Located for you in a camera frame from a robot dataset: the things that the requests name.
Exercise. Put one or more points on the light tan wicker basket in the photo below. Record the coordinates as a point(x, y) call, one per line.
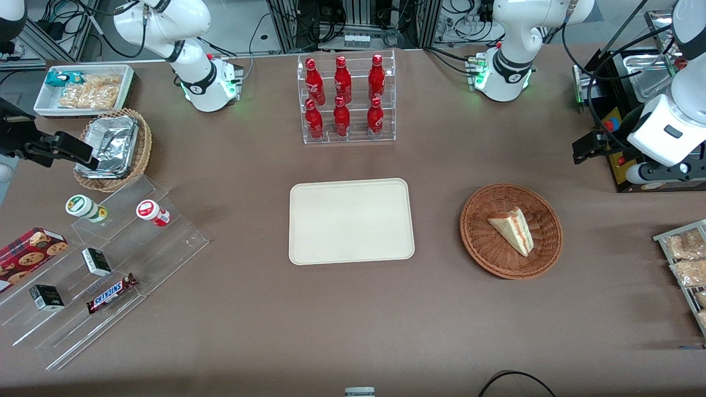
point(144, 149)

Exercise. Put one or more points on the brown Snickers chocolate bar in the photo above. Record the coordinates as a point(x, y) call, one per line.
point(110, 294)

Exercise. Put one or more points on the clear acrylic bottle rack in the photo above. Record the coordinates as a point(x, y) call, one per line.
point(357, 88)

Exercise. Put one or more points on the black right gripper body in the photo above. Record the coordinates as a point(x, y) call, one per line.
point(14, 136)

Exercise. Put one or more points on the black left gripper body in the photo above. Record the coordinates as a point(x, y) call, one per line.
point(624, 126)

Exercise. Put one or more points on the grey metal snack tray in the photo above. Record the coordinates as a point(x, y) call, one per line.
point(662, 238)

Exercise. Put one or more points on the cream plastic serving tray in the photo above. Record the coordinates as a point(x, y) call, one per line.
point(351, 220)

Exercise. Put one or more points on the small black carton box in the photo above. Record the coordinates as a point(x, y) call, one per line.
point(96, 262)
point(47, 298)

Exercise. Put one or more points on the green lid white cup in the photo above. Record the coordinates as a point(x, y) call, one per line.
point(83, 207)

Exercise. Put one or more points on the small grey device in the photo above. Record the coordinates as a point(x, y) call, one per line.
point(359, 392)

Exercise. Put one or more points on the teal snack packet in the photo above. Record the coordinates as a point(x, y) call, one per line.
point(60, 79)

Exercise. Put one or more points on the stainless steel warmer pan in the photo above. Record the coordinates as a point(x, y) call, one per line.
point(651, 71)

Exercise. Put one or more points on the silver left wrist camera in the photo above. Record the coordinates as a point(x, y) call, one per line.
point(641, 173)

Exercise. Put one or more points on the brown round wicker basket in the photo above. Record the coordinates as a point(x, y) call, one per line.
point(485, 248)

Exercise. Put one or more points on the black food warmer appliance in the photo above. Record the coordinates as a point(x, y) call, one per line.
point(618, 176)

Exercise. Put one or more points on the red cola bottle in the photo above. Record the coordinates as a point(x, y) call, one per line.
point(376, 77)
point(314, 80)
point(314, 121)
point(375, 118)
point(341, 118)
point(342, 80)

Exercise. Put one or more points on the stacked aluminium foil trays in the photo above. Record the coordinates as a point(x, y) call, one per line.
point(113, 143)

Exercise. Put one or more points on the aluminium profile frame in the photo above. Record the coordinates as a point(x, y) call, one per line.
point(52, 43)

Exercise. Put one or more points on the clear bag of pastries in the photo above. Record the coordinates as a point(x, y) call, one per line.
point(690, 273)
point(684, 245)
point(702, 320)
point(701, 299)

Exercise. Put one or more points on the triangular sandwich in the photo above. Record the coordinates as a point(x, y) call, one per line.
point(514, 229)

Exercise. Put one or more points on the red tartan cookie box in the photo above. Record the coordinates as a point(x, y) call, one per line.
point(27, 256)

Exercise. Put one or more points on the grey power strip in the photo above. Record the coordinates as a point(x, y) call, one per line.
point(357, 40)

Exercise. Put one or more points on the aluminium equipment rack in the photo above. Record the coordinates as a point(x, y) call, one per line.
point(287, 22)

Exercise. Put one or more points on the clear bag of crackers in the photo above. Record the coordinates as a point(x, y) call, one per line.
point(94, 94)

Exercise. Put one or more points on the clear acrylic stepped shelf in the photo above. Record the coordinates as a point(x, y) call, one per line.
point(138, 259)

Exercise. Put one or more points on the white rectangular snack tray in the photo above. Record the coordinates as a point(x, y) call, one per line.
point(47, 102)

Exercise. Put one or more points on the white power strip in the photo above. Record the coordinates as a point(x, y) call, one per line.
point(469, 27)

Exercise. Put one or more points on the red lid white cup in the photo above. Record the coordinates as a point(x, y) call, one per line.
point(150, 211)

